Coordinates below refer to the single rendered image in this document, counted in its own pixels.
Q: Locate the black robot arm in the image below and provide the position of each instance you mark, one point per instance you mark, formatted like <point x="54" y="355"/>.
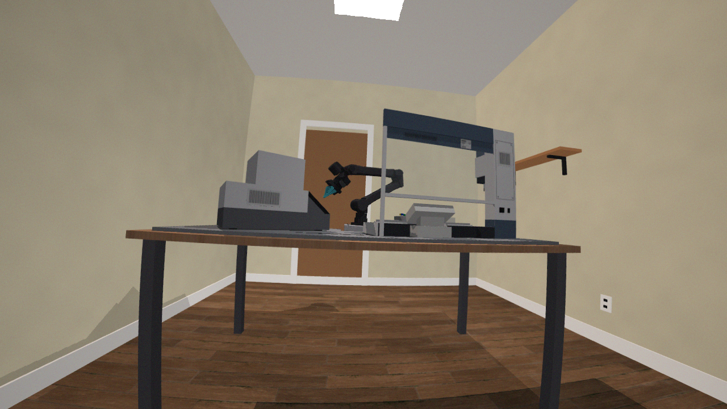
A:
<point x="342" y="180"/>

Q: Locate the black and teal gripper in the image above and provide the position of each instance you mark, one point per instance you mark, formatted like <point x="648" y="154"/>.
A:
<point x="331" y="189"/>

